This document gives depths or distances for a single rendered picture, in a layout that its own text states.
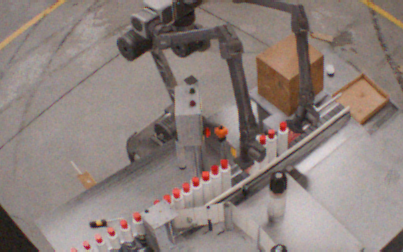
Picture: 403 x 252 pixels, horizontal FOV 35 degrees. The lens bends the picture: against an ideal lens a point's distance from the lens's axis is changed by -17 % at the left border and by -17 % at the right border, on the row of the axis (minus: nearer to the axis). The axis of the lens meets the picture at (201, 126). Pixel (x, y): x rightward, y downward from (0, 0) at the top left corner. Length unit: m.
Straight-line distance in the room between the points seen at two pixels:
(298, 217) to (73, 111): 2.36
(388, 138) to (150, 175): 1.31
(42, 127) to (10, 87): 0.64
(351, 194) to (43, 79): 2.94
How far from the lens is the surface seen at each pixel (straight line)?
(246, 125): 3.20
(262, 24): 5.77
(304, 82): 3.52
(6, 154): 5.17
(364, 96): 4.05
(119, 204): 3.60
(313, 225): 3.39
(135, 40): 4.24
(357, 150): 3.76
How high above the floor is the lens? 3.66
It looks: 47 degrees down
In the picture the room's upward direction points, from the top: 6 degrees counter-clockwise
